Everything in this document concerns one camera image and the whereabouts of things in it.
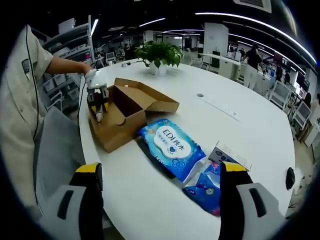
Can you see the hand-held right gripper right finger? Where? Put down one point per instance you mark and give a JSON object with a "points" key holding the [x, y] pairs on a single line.
{"points": [[232, 200]]}

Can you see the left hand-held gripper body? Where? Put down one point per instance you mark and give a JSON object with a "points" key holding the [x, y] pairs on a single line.
{"points": [[96, 80]]}

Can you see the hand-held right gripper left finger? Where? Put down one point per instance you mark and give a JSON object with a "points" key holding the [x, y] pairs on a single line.
{"points": [[85, 200]]}

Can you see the white pump bottle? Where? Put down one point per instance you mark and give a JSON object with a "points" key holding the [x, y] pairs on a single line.
{"points": [[99, 117]]}

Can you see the flowered blue tissue pack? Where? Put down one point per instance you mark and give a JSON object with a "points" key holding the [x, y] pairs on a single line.
{"points": [[202, 192]]}

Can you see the brown cardboard shoe box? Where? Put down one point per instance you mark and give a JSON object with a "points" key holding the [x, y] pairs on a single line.
{"points": [[112, 135]]}

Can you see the small white blue carton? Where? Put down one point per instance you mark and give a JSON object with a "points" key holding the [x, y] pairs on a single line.
{"points": [[225, 155]]}

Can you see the large blue wet wipes pack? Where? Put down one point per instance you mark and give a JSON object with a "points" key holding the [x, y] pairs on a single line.
{"points": [[170, 147]]}

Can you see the small white table gadget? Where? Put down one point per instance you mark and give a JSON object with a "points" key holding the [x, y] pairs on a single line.
{"points": [[126, 64]]}

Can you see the metal storage shelf rack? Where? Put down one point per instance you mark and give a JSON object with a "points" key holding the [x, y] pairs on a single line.
{"points": [[72, 32]]}

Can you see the grey mesh office chair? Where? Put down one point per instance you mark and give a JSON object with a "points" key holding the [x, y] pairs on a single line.
{"points": [[57, 150]]}

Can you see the small black table device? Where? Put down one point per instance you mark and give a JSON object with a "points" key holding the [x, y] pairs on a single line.
{"points": [[290, 178]]}

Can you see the green potted plant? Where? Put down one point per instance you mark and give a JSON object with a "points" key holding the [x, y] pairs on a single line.
{"points": [[160, 53]]}

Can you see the grey chest device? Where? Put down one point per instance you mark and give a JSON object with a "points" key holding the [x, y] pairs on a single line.
{"points": [[26, 68]]}

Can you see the person in beige jacket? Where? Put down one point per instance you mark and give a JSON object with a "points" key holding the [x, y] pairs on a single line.
{"points": [[17, 105]]}

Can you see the white office chair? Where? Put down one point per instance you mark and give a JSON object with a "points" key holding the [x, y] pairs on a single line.
{"points": [[302, 113], [281, 93]]}

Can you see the white standing desk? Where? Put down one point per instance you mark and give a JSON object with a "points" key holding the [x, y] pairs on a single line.
{"points": [[220, 62]]}

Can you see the long ceiling light strip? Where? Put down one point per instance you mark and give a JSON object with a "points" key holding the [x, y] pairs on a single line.
{"points": [[207, 14]]}

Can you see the ceiling air conditioner unit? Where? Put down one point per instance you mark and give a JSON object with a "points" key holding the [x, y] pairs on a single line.
{"points": [[255, 3]]}

